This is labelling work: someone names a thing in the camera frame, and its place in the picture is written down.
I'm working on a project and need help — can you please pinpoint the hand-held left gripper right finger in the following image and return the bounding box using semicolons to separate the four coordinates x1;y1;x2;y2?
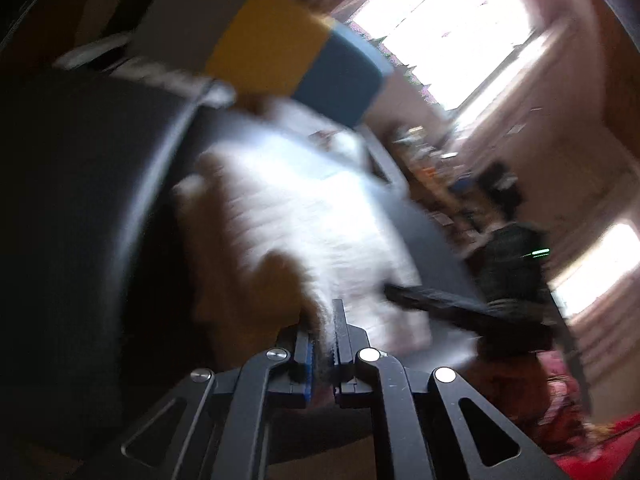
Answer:
333;300;566;480

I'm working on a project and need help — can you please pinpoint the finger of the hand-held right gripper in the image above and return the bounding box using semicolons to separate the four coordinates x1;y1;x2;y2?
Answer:
385;285;493;331

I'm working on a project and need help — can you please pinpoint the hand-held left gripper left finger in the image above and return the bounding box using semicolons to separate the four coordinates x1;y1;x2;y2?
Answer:
95;330;315;480

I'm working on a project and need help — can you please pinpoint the cream knit sweater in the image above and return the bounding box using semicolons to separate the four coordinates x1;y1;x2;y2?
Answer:
172;100;481;381

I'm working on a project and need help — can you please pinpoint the small bright window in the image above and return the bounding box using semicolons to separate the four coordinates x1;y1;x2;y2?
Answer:
550;222;640;316

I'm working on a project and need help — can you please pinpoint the cluttered wooden side table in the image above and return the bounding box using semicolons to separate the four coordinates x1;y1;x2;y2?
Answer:
392;125;521;231

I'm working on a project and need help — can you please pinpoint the pink fluffy garment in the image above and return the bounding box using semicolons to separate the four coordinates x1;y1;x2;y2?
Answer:
530;350;640;480

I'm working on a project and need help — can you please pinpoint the large barred window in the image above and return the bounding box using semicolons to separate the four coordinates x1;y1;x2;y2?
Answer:
350;0;538;111

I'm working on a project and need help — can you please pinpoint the grey yellow blue sofa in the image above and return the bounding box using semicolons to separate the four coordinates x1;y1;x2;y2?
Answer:
52;0;408;191

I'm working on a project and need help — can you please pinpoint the triangle pattern pillow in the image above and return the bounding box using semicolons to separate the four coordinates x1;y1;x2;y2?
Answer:
115;55;236;106

